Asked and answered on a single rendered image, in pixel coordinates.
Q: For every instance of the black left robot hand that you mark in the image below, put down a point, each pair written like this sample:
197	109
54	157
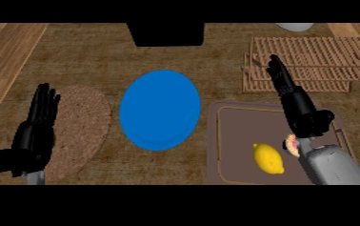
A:
35	134

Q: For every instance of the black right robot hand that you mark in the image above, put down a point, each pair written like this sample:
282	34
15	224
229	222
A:
300	109

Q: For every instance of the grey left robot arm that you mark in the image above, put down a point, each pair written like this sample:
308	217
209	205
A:
36	178

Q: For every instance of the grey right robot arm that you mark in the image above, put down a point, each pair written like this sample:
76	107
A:
328	163

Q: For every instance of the wooden tiered shelf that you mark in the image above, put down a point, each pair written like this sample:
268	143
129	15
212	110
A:
309	64

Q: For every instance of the brown rectangular tray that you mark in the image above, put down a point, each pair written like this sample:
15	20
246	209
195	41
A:
244	144

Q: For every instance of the brown woven round placemat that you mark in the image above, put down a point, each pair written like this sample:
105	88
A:
77	131

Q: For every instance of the yellow lemon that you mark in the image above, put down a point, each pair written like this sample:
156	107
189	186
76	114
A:
268	158

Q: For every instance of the white round object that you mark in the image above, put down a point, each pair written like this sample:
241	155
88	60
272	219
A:
294	26

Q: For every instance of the blue oval plate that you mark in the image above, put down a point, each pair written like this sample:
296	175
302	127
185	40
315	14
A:
160	109

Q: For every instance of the black appliance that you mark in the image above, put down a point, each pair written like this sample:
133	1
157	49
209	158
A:
166	34

